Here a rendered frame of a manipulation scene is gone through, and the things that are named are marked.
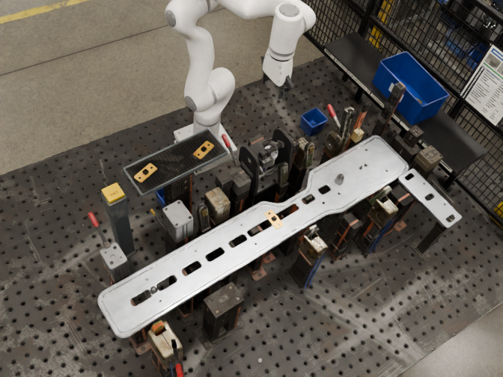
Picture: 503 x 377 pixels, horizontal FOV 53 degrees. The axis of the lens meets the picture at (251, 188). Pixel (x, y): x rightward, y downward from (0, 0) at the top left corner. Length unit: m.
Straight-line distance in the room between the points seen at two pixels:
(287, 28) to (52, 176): 1.38
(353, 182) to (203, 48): 0.81
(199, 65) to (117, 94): 1.76
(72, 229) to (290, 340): 1.04
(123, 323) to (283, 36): 1.06
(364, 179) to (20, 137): 2.28
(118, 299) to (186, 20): 0.99
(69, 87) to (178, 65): 0.79
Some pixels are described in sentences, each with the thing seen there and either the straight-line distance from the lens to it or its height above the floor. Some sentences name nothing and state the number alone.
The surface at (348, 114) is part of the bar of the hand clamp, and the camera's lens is 2.12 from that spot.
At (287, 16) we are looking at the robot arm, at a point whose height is 1.76.
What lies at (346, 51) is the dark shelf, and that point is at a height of 1.03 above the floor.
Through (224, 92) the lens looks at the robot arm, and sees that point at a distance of 2.14.
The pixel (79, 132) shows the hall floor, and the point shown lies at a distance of 3.54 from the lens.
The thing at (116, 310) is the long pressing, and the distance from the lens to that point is 1.82.
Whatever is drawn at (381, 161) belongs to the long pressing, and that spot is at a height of 1.00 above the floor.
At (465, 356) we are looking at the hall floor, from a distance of 3.17.
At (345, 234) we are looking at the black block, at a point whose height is 0.92.
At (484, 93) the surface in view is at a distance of 2.38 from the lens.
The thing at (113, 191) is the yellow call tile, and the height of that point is 1.16.
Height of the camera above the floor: 2.71
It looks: 57 degrees down
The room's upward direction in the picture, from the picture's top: 11 degrees clockwise
